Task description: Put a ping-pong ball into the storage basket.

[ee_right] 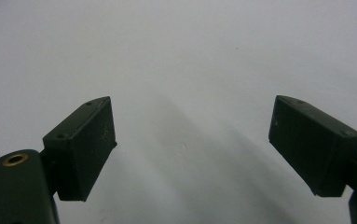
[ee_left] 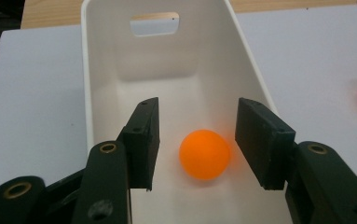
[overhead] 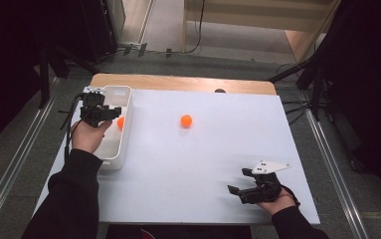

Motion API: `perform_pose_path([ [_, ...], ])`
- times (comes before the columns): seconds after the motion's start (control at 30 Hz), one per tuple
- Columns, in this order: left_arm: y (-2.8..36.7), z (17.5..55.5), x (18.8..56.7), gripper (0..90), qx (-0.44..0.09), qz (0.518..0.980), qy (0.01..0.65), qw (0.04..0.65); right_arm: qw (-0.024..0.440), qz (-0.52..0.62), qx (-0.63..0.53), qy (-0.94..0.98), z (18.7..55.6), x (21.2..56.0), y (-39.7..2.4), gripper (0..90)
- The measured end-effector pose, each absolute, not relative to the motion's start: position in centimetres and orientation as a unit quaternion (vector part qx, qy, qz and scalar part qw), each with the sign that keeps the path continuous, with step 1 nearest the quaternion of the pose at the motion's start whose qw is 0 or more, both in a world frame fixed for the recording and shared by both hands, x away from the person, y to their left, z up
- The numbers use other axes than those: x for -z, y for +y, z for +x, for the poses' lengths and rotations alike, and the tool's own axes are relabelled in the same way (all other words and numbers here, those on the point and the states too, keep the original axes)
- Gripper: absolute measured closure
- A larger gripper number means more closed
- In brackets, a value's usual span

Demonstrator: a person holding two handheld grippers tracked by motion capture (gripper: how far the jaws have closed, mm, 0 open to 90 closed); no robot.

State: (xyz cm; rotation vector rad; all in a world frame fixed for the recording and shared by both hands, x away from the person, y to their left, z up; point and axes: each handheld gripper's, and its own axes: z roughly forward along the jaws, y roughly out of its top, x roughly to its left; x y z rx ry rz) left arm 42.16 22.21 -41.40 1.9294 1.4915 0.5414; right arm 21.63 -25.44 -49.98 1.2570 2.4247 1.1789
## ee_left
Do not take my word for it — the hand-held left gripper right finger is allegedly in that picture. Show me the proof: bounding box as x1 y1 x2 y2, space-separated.
234 97 296 190

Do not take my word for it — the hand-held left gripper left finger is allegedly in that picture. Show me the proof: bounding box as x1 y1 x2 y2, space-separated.
116 96 161 191

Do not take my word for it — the wooden table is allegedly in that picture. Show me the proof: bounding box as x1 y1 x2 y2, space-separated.
21 0 357 30

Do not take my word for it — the white plastic bin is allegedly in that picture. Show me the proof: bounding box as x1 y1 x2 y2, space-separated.
80 0 292 224

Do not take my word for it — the orange ball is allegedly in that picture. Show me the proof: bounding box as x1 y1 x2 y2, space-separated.
178 129 232 181

